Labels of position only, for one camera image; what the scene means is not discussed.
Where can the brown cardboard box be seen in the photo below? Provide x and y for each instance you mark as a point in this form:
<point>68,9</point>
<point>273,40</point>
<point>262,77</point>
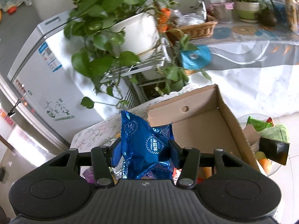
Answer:
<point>201,119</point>

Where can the orange small pot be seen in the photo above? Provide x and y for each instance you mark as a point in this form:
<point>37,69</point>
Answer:
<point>164,15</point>

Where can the green white plant pot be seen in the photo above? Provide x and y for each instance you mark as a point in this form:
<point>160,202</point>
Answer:
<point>247,12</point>

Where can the floral white tablecloth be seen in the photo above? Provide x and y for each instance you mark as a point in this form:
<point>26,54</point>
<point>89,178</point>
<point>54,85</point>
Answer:
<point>104,132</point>

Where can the shiny blue snack packet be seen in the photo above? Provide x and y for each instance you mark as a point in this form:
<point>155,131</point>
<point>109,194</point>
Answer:
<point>145,149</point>

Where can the green pothos plant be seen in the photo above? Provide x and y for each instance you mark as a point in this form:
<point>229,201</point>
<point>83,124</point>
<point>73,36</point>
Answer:
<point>92,21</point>

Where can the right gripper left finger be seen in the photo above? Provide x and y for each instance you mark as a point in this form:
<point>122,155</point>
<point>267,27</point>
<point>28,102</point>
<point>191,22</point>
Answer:
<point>103,158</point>

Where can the blue round tape dispenser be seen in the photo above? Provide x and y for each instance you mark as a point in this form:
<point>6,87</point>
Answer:
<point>195,60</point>

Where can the wicker basket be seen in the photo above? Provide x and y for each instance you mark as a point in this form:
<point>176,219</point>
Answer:
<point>204,30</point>

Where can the white wire plant stand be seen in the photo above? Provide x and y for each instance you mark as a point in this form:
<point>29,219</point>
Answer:
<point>149,69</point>

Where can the white chest freezer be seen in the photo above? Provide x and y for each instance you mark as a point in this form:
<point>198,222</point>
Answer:
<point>62,100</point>

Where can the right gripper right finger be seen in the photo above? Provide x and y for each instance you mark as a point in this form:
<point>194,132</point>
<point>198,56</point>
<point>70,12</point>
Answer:
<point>188,160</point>

